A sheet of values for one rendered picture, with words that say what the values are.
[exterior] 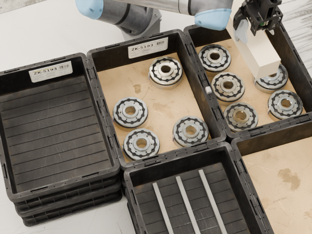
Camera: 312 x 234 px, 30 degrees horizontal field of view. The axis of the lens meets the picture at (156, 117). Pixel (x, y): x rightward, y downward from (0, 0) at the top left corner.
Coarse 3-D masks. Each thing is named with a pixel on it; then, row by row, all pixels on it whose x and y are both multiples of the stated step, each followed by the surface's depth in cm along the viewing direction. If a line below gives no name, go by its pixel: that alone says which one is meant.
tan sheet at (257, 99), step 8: (264, 32) 188; (224, 40) 186; (232, 40) 186; (200, 48) 185; (232, 48) 185; (232, 56) 183; (240, 56) 183; (232, 64) 182; (240, 64) 182; (240, 72) 180; (248, 72) 180; (248, 80) 179; (288, 80) 179; (248, 88) 177; (256, 88) 177; (288, 88) 177; (248, 96) 176; (256, 96) 176; (264, 96) 176; (256, 104) 174; (264, 104) 175; (264, 112) 173; (304, 112) 173; (264, 120) 172; (272, 120) 172
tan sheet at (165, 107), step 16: (144, 64) 181; (112, 80) 178; (128, 80) 178; (144, 80) 178; (112, 96) 175; (128, 96) 175; (144, 96) 176; (160, 96) 176; (176, 96) 176; (192, 96) 176; (112, 112) 173; (160, 112) 173; (176, 112) 173; (192, 112) 173; (144, 128) 170; (160, 128) 170; (160, 144) 168; (128, 160) 165
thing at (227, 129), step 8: (280, 24) 177; (184, 32) 175; (288, 40) 174; (192, 48) 172; (296, 56) 173; (200, 64) 169; (200, 72) 168; (304, 72) 168; (208, 80) 167; (216, 104) 163; (224, 120) 160; (280, 120) 160; (288, 120) 160; (296, 120) 160; (224, 128) 159; (256, 128) 159; (264, 128) 159; (232, 136) 158
